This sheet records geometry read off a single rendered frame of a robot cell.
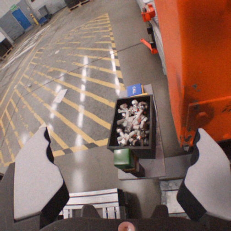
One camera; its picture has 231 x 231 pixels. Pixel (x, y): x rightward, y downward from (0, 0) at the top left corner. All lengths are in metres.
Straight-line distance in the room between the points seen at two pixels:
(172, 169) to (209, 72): 0.67
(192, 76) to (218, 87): 0.06
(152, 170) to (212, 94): 0.34
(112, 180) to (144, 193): 0.24
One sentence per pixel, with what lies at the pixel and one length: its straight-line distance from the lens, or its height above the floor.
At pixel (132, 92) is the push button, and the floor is 0.48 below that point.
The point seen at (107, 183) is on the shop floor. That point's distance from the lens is 1.04.
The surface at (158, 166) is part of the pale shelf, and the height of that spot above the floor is 0.45.
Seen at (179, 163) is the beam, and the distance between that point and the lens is 0.83.
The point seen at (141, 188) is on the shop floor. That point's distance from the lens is 0.96.
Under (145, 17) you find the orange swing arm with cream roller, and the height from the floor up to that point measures 0.47.
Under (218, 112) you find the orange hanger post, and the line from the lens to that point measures 0.29.
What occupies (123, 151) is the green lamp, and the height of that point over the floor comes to 0.66.
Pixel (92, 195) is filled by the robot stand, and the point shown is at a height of 0.21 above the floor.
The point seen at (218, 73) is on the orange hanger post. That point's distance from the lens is 0.22.
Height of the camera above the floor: 0.94
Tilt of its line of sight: 50 degrees down
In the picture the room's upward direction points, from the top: 34 degrees counter-clockwise
